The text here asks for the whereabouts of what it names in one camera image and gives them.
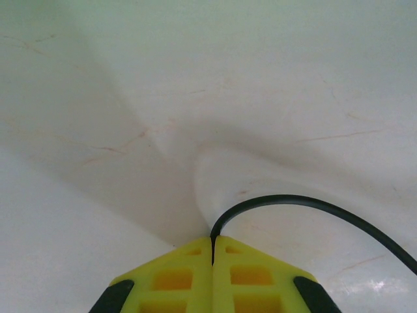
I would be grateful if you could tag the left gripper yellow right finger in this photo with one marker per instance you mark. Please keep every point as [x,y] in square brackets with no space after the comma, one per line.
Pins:
[247,261]

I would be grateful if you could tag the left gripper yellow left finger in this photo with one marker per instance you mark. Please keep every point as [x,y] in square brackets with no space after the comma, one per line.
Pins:
[182,261]

